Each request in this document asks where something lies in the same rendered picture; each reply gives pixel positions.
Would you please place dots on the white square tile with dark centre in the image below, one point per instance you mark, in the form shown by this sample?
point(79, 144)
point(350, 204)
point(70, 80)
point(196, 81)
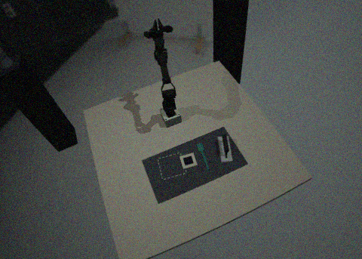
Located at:
point(188, 161)

